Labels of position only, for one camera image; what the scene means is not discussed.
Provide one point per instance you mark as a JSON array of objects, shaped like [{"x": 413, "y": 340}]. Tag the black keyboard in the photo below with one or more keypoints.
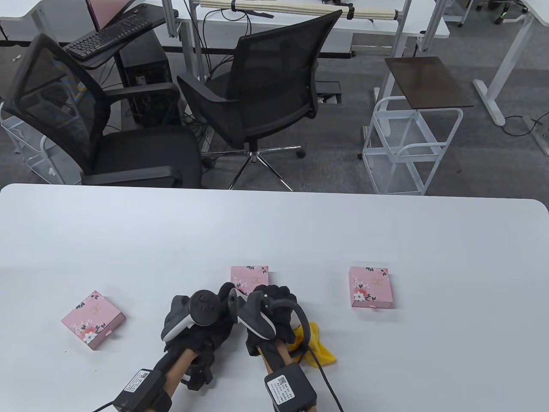
[{"x": 107, "y": 36}]

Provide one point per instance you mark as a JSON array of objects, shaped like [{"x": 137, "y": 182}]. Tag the black mesh office chair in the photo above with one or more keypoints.
[{"x": 141, "y": 154}]

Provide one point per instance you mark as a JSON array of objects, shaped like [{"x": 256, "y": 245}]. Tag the brown board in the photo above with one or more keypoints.
[{"x": 429, "y": 81}]

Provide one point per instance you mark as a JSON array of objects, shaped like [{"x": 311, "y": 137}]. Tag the white desk with angled leg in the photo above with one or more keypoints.
[{"x": 511, "y": 51}]

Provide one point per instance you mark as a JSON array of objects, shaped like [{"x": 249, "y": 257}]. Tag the person's left forearm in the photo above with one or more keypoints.
[{"x": 182, "y": 369}]

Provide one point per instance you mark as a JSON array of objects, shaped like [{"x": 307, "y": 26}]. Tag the pink floral jewelry box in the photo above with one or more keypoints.
[
  {"x": 371, "y": 285},
  {"x": 253, "y": 274},
  {"x": 92, "y": 319}
]

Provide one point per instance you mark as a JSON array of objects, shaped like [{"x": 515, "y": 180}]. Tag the black left forearm module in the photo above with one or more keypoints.
[{"x": 143, "y": 390}]

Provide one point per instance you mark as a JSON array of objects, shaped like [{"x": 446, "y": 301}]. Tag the yellow cleaning cloth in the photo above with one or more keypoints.
[{"x": 317, "y": 343}]

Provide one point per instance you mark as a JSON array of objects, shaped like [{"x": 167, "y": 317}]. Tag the black right forearm module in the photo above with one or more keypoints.
[{"x": 289, "y": 388}]

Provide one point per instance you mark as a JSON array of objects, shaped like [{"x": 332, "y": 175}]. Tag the person's right hand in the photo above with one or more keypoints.
[{"x": 281, "y": 296}]

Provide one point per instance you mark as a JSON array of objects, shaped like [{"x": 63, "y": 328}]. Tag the floor power box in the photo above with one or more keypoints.
[{"x": 328, "y": 89}]

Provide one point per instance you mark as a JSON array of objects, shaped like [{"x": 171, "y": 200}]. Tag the grey hand controller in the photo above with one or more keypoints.
[
  {"x": 255, "y": 319},
  {"x": 203, "y": 307}
]

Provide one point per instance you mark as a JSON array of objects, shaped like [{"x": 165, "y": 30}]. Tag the black chair with chrome base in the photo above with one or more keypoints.
[{"x": 266, "y": 73}]

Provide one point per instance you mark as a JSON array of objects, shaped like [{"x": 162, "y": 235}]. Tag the person's right forearm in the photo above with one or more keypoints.
[{"x": 276, "y": 356}]

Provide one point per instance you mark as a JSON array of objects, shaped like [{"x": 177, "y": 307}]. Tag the black computer tower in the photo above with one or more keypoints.
[{"x": 146, "y": 73}]

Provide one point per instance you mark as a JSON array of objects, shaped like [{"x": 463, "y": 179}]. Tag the person's left hand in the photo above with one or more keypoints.
[{"x": 210, "y": 337}]

